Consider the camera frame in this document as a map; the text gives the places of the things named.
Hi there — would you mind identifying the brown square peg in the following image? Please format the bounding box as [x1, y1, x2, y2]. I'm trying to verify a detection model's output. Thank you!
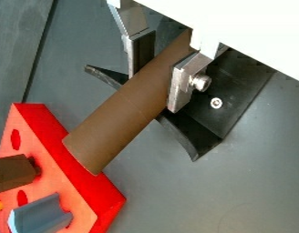
[0, 155, 41, 193]

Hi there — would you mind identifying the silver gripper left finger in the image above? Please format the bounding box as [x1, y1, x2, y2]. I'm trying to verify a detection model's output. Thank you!
[106, 1, 156, 77]

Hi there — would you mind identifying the black curved fixture bracket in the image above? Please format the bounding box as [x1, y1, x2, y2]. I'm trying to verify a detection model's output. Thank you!
[85, 49, 275, 160]

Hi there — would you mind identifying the red peg board base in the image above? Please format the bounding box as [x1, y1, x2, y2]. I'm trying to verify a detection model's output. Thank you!
[0, 103, 125, 233]

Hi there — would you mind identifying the brown oval cylinder peg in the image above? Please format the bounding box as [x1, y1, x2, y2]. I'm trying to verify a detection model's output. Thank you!
[62, 30, 192, 175]

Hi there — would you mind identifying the blue notched peg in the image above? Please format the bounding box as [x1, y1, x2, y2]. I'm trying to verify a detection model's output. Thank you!
[6, 193, 73, 233]

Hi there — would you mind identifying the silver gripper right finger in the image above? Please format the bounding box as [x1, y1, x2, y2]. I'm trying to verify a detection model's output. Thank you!
[166, 52, 210, 113]

